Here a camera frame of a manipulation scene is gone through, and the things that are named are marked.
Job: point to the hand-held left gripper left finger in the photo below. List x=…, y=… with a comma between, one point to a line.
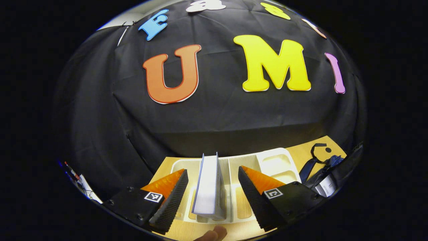
x=174, y=201

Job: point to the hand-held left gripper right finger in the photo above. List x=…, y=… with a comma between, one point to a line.
x=255, y=201

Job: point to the grey-blue book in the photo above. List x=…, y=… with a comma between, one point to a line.
x=207, y=187

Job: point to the cream plastic bookshelf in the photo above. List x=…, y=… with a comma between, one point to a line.
x=277, y=164

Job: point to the blue schoolbag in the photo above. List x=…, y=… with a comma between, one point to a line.
x=309, y=167

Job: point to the white book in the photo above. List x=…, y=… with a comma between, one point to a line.
x=326, y=185

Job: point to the white side table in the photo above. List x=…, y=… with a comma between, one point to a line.
x=88, y=190

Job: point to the black backdrop cloth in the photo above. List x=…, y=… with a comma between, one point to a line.
x=217, y=117

